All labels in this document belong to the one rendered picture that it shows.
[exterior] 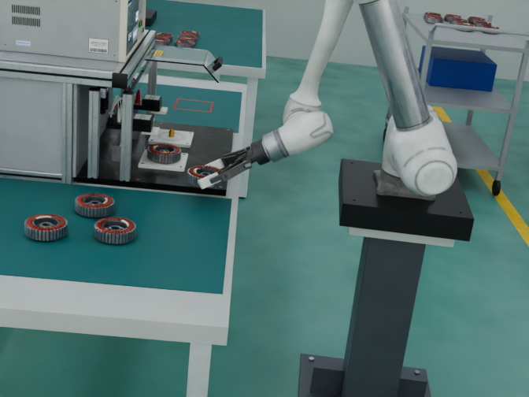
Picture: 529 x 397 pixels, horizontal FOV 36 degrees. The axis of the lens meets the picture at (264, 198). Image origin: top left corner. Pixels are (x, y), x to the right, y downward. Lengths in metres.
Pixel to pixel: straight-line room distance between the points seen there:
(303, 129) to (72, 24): 0.78
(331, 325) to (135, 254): 1.42
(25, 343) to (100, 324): 1.31
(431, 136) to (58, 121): 1.11
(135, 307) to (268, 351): 1.33
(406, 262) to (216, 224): 0.65
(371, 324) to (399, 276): 0.20
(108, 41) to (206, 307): 1.00
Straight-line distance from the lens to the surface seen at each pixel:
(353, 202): 2.45
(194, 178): 2.49
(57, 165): 2.61
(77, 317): 1.92
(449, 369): 3.30
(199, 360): 1.98
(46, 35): 2.64
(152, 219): 2.38
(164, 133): 3.02
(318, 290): 3.67
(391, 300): 2.70
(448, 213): 2.50
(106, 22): 2.59
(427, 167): 2.27
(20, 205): 2.46
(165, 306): 1.95
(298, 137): 2.43
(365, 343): 2.78
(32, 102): 2.57
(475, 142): 5.51
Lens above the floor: 1.73
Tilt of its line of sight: 22 degrees down
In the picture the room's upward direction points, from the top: 6 degrees clockwise
